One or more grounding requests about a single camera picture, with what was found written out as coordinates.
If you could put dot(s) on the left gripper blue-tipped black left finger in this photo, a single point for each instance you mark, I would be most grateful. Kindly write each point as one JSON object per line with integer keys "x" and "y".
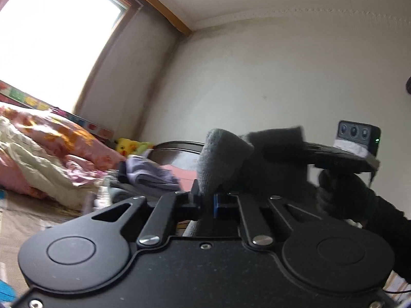
{"x": 171, "y": 209}

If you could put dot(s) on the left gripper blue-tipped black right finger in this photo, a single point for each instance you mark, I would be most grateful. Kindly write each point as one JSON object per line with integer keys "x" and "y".
{"x": 241, "y": 213}

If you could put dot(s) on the grey knit sweater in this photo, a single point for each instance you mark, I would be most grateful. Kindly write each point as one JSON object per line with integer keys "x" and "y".
{"x": 260, "y": 163}

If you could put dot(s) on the black gloved hand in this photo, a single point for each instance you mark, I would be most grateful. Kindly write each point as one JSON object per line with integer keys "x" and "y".
{"x": 345, "y": 196}

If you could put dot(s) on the lavender folded garment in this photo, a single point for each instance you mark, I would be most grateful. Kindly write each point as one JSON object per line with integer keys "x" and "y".
{"x": 150, "y": 178}

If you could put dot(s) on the dark wooden bed footboard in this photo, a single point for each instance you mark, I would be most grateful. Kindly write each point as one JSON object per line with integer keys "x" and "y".
{"x": 178, "y": 153}

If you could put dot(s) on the yellow plush toy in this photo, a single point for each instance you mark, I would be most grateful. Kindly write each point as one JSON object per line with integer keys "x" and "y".
{"x": 126, "y": 147}

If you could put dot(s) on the pink floral quilt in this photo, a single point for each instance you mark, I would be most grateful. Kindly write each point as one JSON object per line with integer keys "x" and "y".
{"x": 45, "y": 155}

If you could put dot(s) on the Mickey Mouse plush blanket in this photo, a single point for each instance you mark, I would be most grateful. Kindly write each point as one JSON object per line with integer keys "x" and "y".
{"x": 21, "y": 217}

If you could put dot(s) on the black camera module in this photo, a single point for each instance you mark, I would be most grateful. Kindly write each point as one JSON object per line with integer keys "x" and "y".
{"x": 358, "y": 138}

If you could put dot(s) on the wooden window frame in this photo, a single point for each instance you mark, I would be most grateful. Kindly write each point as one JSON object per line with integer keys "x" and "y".
{"x": 97, "y": 59}

